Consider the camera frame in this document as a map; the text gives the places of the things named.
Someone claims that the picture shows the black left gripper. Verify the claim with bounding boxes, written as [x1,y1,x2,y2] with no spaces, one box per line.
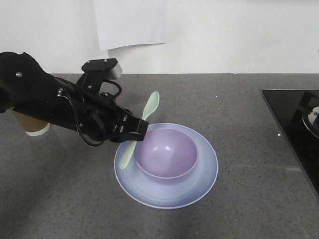
[82,104,149,144]

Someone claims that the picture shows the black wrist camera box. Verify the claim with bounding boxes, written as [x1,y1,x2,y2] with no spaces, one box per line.
[82,58,123,80]

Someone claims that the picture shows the silver stove burner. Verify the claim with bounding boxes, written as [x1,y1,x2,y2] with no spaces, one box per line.
[302,106,319,138]

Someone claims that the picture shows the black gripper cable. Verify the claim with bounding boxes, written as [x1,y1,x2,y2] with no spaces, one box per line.
[58,78,123,147]

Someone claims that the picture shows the brown paper cup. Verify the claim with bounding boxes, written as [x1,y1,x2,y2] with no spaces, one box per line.
[12,111,50,136]

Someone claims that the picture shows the lilac plastic bowl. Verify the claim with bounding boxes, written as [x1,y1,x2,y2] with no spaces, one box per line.
[134,128,199,183]

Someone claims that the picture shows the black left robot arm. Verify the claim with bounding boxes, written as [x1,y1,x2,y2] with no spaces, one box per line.
[0,52,149,147]

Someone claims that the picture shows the black glass gas stove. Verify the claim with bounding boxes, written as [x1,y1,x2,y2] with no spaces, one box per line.
[262,89,319,193]

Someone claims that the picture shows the white paper wall sign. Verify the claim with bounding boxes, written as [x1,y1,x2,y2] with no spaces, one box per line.
[94,0,168,51]

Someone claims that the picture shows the pale green plastic spoon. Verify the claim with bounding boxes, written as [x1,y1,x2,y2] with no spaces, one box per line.
[119,91,160,170]

